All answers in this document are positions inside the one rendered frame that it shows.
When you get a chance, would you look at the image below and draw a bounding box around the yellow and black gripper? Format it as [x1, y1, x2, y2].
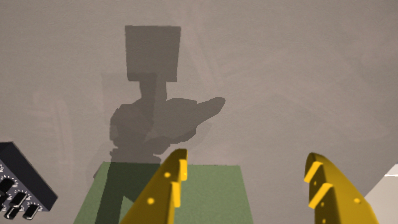
[120, 149, 379, 224]

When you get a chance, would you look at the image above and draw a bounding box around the dark grey knob box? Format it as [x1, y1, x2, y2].
[0, 142, 58, 220]

